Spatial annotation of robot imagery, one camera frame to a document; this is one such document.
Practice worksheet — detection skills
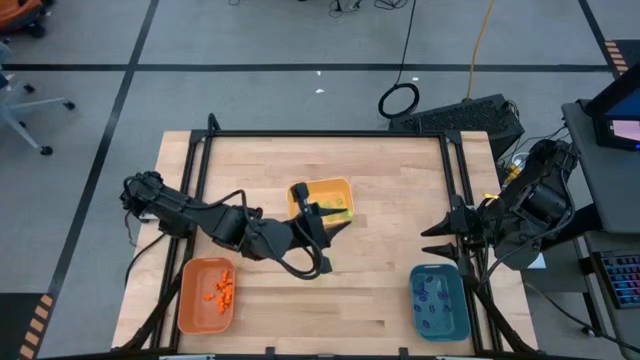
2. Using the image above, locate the black computer monitor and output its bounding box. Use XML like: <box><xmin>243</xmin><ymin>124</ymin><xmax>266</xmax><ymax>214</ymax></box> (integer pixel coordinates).
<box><xmin>583</xmin><ymin>62</ymin><xmax>640</xmax><ymax>153</ymax></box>

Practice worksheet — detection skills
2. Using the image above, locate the grey side desk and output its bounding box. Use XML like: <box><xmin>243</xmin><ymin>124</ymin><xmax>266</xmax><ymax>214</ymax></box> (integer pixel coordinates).
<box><xmin>561</xmin><ymin>98</ymin><xmax>640</xmax><ymax>236</ymax></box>

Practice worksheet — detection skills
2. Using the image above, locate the blue office chair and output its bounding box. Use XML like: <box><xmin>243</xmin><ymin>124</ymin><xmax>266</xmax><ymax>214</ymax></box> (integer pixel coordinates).
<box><xmin>0</xmin><ymin>42</ymin><xmax>76</xmax><ymax>156</ymax></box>

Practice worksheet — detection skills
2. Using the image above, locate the yellow hanging cable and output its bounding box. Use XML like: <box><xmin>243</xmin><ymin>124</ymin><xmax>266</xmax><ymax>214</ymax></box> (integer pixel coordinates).
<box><xmin>465</xmin><ymin>0</ymin><xmax>497</xmax><ymax>101</ymax></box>

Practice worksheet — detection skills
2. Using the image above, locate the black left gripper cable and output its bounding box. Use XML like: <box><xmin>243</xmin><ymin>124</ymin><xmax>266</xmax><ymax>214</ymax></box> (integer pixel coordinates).
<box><xmin>238</xmin><ymin>188</ymin><xmax>325</xmax><ymax>281</ymax></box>

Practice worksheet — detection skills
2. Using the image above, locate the yellow plastic bin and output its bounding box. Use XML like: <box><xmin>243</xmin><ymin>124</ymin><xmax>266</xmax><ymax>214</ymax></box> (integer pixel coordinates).
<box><xmin>285</xmin><ymin>177</ymin><xmax>356</xmax><ymax>230</ymax></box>

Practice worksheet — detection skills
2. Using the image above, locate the black desk leg beam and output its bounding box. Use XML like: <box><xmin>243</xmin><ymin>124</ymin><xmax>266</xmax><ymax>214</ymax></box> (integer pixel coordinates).
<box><xmin>544</xmin><ymin>203</ymin><xmax>604</xmax><ymax>251</ymax></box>

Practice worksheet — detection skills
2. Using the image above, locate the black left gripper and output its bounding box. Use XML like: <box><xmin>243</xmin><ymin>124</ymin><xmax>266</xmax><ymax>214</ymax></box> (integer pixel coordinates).
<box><xmin>238</xmin><ymin>182</ymin><xmax>355</xmax><ymax>275</ymax></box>

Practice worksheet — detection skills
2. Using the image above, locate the black orange striped floor plate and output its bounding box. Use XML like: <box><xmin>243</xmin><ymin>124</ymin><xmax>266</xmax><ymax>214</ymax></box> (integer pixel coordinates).
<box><xmin>602</xmin><ymin>38</ymin><xmax>640</xmax><ymax>77</ymax></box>
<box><xmin>18</xmin><ymin>293</ymin><xmax>55</xmax><ymax>360</ymax></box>

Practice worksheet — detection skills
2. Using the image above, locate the orange plastic bin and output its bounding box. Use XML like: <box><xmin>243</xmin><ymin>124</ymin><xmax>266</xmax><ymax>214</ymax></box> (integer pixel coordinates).
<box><xmin>177</xmin><ymin>256</ymin><xmax>238</xmax><ymax>335</ymax></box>

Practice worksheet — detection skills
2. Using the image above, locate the teal plastic bin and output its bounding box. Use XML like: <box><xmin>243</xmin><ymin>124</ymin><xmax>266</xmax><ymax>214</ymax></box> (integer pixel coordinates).
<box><xmin>408</xmin><ymin>263</ymin><xmax>472</xmax><ymax>343</ymax></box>

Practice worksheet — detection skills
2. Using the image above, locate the black computer tower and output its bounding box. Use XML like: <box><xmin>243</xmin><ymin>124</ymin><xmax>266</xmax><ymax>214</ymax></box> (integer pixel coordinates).
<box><xmin>388</xmin><ymin>93</ymin><xmax>527</xmax><ymax>161</ymax></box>

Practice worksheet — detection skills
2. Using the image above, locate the backlit computer keyboard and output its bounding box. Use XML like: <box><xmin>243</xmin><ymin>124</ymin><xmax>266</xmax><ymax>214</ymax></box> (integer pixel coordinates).
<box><xmin>597</xmin><ymin>249</ymin><xmax>640</xmax><ymax>310</ymax></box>

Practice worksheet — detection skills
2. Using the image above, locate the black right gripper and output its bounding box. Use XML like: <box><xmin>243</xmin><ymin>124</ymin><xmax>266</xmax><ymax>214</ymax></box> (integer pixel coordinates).
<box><xmin>420</xmin><ymin>194</ymin><xmax>507</xmax><ymax>287</ymax></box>

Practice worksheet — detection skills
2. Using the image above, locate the grey keyboard desk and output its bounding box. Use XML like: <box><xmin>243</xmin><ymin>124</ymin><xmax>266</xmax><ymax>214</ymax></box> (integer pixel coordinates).
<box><xmin>579</xmin><ymin>230</ymin><xmax>640</xmax><ymax>360</ymax></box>

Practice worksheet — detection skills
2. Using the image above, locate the black hanging cable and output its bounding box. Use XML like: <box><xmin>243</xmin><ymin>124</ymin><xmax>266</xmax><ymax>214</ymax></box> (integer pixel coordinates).
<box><xmin>376</xmin><ymin>0</ymin><xmax>421</xmax><ymax>121</ymax></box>

